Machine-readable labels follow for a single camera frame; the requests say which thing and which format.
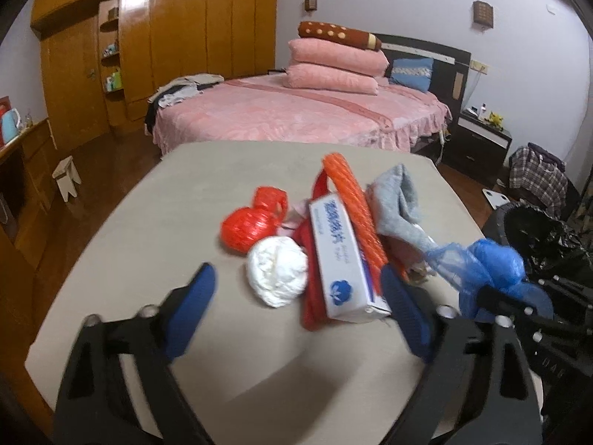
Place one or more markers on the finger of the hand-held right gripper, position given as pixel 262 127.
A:
pixel 505 301
pixel 570 287

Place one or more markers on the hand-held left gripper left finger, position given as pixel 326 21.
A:
pixel 194 308

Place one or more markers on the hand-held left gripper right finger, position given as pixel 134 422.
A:
pixel 407 315

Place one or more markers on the blue plastic bag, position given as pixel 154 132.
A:
pixel 495 259

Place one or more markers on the black lined trash bin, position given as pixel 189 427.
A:
pixel 546 236

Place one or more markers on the pink sock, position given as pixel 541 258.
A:
pixel 400 255
pixel 296 215

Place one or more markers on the white cardboard box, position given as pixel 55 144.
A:
pixel 340 264

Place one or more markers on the white tissue wad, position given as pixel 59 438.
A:
pixel 278 271

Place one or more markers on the red mesh ball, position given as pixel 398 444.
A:
pixel 245 231

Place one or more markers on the grey sock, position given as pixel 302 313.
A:
pixel 398 204

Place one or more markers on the white bathroom scale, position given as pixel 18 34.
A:
pixel 495 197

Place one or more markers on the plaid bag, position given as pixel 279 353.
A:
pixel 537 176

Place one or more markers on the dark nightstand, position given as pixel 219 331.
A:
pixel 482 148

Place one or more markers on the yellow plush toy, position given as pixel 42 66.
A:
pixel 496 119

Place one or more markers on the small white stool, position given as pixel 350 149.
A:
pixel 67 171

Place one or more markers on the small white bottle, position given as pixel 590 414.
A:
pixel 483 111

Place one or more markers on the wooden side cabinet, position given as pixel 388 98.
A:
pixel 28 181

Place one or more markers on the bed with pink cover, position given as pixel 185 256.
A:
pixel 287 111

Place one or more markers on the pile of clothes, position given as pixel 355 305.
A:
pixel 185 88

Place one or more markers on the small green bottles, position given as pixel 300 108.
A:
pixel 114 82

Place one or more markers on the blue pillow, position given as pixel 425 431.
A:
pixel 412 74

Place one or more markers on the dark wooden headboard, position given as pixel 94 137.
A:
pixel 444 65

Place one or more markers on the blue kettle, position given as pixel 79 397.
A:
pixel 9 127

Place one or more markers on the wooden wardrobe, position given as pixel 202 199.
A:
pixel 185 32

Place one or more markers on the brown dotted bolster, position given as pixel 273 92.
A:
pixel 333 35

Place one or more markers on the large wall lamp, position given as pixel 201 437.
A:
pixel 482 14

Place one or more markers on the small wall lamp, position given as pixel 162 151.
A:
pixel 310 3

